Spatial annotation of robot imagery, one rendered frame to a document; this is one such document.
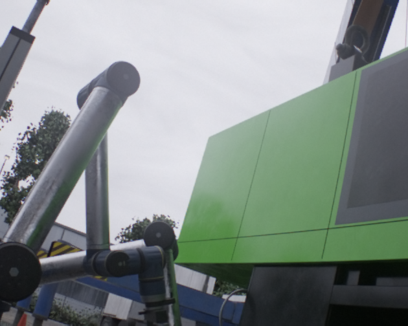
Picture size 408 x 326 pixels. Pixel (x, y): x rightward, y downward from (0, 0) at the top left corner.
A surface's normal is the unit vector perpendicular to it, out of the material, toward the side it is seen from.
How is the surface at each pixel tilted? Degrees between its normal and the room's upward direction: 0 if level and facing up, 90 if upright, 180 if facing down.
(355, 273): 90
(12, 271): 90
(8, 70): 90
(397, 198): 90
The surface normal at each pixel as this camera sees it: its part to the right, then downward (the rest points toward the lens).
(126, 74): 0.59, -0.18
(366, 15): 0.40, 0.00
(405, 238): -0.83, -0.40
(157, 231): 0.01, -0.39
